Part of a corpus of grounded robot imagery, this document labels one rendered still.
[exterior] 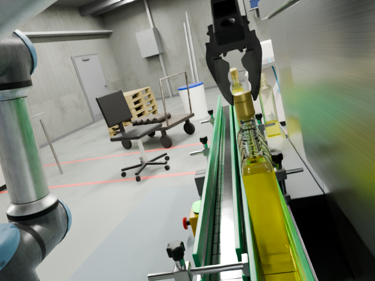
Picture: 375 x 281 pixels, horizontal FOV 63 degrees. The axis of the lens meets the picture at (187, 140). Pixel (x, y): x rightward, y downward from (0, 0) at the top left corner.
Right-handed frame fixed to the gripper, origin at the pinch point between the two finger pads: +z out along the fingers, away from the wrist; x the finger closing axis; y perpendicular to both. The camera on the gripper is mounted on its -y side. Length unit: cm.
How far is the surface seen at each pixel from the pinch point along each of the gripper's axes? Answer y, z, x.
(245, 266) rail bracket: -18.4, 22.1, 4.5
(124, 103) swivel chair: 325, 32, 159
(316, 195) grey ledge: 14.2, 30.8, -12.3
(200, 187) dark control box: 49, 40, 24
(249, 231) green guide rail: -10.1, 21.9, 3.5
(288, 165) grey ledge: 34.8, 30.9, -9.0
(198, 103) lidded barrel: 550, 93, 99
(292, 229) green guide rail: -11.1, 21.9, -3.8
